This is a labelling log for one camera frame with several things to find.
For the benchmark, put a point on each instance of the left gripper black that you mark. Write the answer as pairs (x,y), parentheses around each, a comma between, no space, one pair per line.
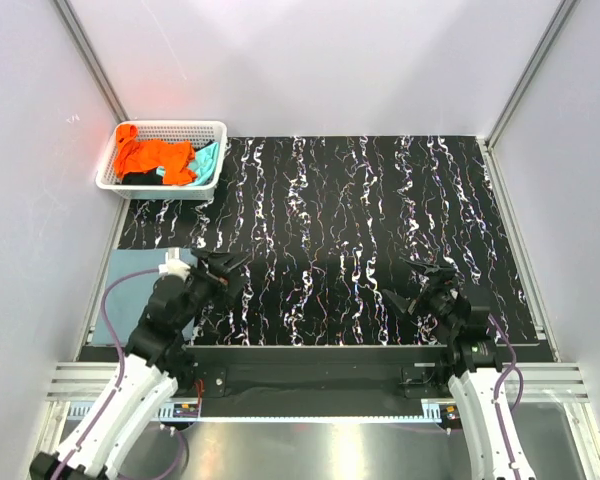
(225,289)

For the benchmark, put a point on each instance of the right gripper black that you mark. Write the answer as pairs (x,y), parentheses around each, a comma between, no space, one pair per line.
(443,282)

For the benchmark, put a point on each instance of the orange t shirt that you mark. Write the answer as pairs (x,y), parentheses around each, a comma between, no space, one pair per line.
(134,155)

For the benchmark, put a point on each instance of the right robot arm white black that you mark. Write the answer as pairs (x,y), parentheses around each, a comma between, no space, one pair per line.
(472,369)

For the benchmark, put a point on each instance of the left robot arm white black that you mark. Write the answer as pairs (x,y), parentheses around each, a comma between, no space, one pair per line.
(153,365)

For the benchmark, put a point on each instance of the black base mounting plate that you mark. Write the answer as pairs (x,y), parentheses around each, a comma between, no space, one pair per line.
(403,356)

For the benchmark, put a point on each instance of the folded grey-blue t shirt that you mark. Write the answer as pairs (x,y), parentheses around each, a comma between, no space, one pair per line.
(126,301)

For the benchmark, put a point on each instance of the black marbled table mat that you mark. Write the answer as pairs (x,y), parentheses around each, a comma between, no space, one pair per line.
(332,222)

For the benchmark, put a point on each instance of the teal t shirt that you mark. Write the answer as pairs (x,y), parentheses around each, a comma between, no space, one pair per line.
(204,164)

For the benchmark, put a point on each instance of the black t shirt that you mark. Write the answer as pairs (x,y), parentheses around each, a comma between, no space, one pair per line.
(149,178)

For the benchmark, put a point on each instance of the white plastic laundry basket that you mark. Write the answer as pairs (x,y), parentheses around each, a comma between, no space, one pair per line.
(199,133)

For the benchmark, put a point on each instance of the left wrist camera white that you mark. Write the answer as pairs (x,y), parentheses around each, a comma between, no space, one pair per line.
(174,265)

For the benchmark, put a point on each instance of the aluminium frame rail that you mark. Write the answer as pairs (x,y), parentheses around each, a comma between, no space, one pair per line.
(538,382)

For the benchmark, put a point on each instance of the slotted cable duct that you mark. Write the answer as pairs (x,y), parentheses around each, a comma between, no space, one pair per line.
(418,411)

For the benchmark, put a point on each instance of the left corner aluminium post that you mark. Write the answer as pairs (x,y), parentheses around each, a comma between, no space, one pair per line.
(87,52)

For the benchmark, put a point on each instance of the corner aluminium post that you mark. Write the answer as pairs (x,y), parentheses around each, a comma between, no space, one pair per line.
(545,44)
(87,52)

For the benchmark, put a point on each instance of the right corner aluminium post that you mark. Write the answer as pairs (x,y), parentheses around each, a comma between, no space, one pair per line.
(545,44)

